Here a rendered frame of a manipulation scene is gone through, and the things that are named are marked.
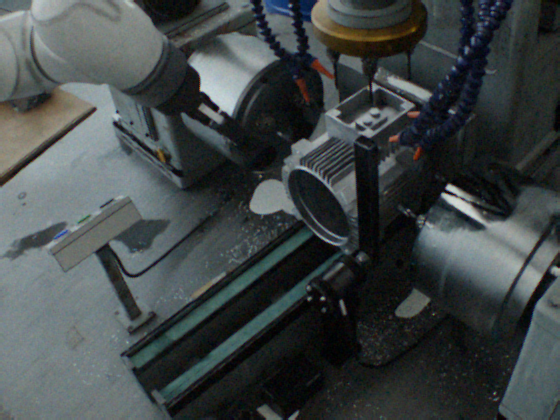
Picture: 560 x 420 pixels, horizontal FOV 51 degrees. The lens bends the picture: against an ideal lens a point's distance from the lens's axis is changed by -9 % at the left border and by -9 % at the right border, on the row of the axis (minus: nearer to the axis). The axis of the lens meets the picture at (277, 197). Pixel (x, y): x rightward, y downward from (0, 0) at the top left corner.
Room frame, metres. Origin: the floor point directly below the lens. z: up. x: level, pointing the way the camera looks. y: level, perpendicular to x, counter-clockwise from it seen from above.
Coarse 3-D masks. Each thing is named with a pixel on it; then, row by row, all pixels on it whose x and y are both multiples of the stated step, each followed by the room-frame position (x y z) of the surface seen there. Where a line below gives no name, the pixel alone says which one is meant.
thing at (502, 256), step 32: (480, 160) 0.66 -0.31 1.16; (448, 192) 0.61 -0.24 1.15; (480, 192) 0.59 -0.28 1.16; (512, 192) 0.58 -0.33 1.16; (544, 192) 0.57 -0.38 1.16; (416, 224) 0.64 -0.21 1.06; (448, 224) 0.57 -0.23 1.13; (480, 224) 0.54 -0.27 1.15; (512, 224) 0.52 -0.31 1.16; (544, 224) 0.51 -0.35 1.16; (416, 256) 0.57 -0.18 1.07; (448, 256) 0.54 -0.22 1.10; (480, 256) 0.51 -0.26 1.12; (512, 256) 0.48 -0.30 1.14; (544, 256) 0.47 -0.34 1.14; (416, 288) 0.57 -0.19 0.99; (448, 288) 0.51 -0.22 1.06; (480, 288) 0.48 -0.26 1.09; (512, 288) 0.46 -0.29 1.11; (544, 288) 0.46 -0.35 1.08; (480, 320) 0.46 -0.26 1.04; (512, 320) 0.43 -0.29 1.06
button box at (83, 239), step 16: (112, 208) 0.78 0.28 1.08; (128, 208) 0.78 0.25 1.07; (80, 224) 0.76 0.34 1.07; (96, 224) 0.75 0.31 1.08; (112, 224) 0.76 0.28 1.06; (128, 224) 0.76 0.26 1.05; (64, 240) 0.72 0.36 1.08; (80, 240) 0.72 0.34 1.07; (96, 240) 0.73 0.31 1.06; (64, 256) 0.70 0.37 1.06; (80, 256) 0.71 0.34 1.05; (64, 272) 0.68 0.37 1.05
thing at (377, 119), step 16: (352, 96) 0.88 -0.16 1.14; (368, 96) 0.90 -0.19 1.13; (384, 96) 0.89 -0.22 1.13; (352, 112) 0.88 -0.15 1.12; (368, 112) 0.86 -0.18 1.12; (384, 112) 0.86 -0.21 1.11; (400, 112) 0.84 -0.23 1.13; (336, 128) 0.83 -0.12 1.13; (352, 128) 0.80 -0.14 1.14; (368, 128) 0.79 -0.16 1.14; (384, 128) 0.79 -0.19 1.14; (400, 128) 0.81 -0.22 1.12; (352, 144) 0.80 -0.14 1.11; (384, 144) 0.78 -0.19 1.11; (384, 160) 0.78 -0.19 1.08
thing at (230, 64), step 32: (192, 64) 1.09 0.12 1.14; (224, 64) 1.04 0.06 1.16; (256, 64) 1.00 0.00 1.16; (224, 96) 0.97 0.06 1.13; (256, 96) 0.96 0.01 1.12; (288, 96) 1.00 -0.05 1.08; (320, 96) 1.06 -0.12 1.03; (192, 128) 1.03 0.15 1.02; (256, 128) 0.95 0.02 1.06; (288, 128) 1.00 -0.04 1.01; (256, 160) 0.95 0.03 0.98
